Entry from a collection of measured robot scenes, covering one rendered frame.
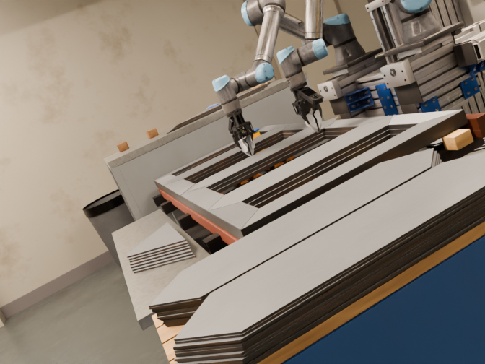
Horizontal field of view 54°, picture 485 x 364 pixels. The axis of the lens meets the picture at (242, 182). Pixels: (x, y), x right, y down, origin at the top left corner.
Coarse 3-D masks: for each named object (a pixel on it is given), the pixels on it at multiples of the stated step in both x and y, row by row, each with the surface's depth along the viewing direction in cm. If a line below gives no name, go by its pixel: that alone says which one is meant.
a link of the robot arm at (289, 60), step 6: (288, 48) 190; (276, 54) 193; (282, 54) 190; (288, 54) 189; (294, 54) 189; (282, 60) 190; (288, 60) 190; (294, 60) 189; (282, 66) 192; (288, 66) 190; (294, 66) 190; (300, 66) 192; (288, 72) 191; (294, 72) 191
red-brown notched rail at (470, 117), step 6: (468, 114) 141; (474, 114) 139; (480, 114) 137; (468, 120) 137; (474, 120) 135; (480, 120) 135; (462, 126) 141; (468, 126) 138; (474, 126) 136; (480, 126) 135; (474, 132) 137; (480, 132) 135
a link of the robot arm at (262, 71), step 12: (264, 0) 208; (276, 0) 204; (264, 12) 207; (276, 12) 204; (264, 24) 203; (276, 24) 203; (264, 36) 200; (276, 36) 203; (264, 48) 198; (264, 60) 197; (252, 72) 196; (264, 72) 193; (252, 84) 200
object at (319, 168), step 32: (352, 128) 178; (384, 128) 157; (448, 128) 135; (224, 160) 233; (320, 160) 151; (384, 160) 130; (288, 192) 147; (320, 192) 124; (224, 224) 134; (256, 224) 119
